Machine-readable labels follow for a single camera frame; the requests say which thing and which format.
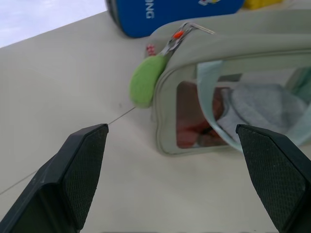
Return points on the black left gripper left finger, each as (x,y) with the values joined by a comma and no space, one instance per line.
(60,179)

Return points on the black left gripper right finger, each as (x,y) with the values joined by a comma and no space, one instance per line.
(274,174)

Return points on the red-brown cloth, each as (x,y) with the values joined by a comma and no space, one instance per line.
(192,126)

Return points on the grey transparent zip pouch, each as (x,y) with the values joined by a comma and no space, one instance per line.
(243,48)

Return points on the grey folded cloth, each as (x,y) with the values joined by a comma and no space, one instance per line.
(262,106)

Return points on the green felt zipper pull charm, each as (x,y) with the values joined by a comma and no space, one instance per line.
(143,80)

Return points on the yellow object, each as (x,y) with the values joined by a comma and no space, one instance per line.
(263,3)

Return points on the blue case with white lettering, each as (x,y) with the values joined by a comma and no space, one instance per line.
(175,14)

